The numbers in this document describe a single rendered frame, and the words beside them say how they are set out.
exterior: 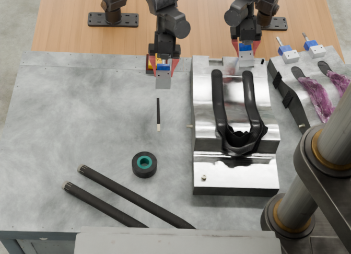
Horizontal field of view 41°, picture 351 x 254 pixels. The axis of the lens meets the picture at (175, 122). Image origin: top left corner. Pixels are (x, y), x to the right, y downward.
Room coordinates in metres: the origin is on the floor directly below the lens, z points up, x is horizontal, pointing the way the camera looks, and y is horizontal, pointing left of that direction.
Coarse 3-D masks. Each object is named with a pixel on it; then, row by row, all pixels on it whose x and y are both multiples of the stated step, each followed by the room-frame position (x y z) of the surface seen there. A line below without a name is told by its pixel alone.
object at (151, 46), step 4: (160, 32) 1.03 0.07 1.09; (148, 44) 1.04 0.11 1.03; (152, 44) 1.04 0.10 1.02; (176, 44) 1.06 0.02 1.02; (148, 48) 1.01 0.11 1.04; (152, 48) 1.01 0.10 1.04; (176, 48) 1.02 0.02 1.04; (180, 48) 1.03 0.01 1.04; (148, 52) 0.99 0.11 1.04; (152, 52) 1.00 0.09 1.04; (156, 52) 1.00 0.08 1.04; (176, 52) 1.00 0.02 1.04; (180, 52) 1.00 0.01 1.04
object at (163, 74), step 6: (162, 60) 1.05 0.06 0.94; (162, 66) 1.02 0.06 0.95; (168, 66) 1.02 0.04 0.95; (156, 72) 0.98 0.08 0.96; (162, 72) 0.98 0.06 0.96; (168, 72) 0.99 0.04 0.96; (156, 78) 0.96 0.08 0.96; (162, 78) 0.96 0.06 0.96; (168, 78) 0.96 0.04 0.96; (156, 84) 0.96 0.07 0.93; (162, 84) 0.96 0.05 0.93; (168, 84) 0.96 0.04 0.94
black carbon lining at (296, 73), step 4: (320, 64) 1.19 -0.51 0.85; (324, 64) 1.19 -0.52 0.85; (292, 68) 1.16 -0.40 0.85; (296, 68) 1.16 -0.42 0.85; (320, 68) 1.17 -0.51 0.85; (324, 68) 1.17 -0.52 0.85; (328, 68) 1.17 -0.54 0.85; (292, 72) 1.14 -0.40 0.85; (296, 72) 1.14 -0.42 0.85; (300, 72) 1.14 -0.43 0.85; (324, 72) 1.16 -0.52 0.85; (296, 76) 1.12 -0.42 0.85; (300, 76) 1.12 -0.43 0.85; (304, 76) 1.12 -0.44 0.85
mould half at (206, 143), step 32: (192, 64) 1.10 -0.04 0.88; (224, 64) 1.11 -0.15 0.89; (256, 64) 1.12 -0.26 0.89; (192, 96) 0.98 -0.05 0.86; (224, 96) 0.97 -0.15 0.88; (256, 96) 0.99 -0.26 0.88; (192, 128) 0.86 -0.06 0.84; (192, 160) 0.75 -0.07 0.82; (224, 160) 0.74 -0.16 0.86; (256, 160) 0.75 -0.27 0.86; (224, 192) 0.65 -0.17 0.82; (256, 192) 0.66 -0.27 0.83
